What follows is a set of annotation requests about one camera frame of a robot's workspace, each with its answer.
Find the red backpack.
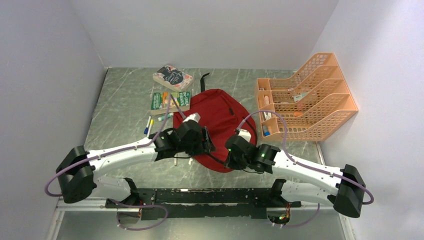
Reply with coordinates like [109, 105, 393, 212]
[183, 73, 249, 173]

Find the green paperback book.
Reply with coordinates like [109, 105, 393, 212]
[150, 91, 192, 115]

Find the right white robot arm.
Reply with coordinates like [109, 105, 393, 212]
[225, 130, 366, 218]

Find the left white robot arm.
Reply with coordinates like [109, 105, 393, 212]
[56, 113, 216, 208]

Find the green white glue stick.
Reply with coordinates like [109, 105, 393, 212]
[157, 112, 174, 122]

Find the blue cap item in organizer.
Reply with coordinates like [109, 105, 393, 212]
[262, 125, 271, 137]

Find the yellow cap marker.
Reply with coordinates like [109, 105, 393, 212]
[146, 119, 154, 136]

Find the blue cap marker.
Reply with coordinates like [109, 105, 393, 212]
[143, 115, 152, 135]

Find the white stapler in organizer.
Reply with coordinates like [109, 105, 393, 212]
[262, 110, 274, 121]

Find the floral cover book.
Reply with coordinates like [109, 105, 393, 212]
[152, 65, 195, 92]

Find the orange plastic file organizer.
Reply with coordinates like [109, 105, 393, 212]
[254, 52, 358, 142]

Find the black mounting rail base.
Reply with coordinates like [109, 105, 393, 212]
[126, 187, 288, 220]

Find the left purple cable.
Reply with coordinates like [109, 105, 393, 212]
[44, 93, 187, 232]

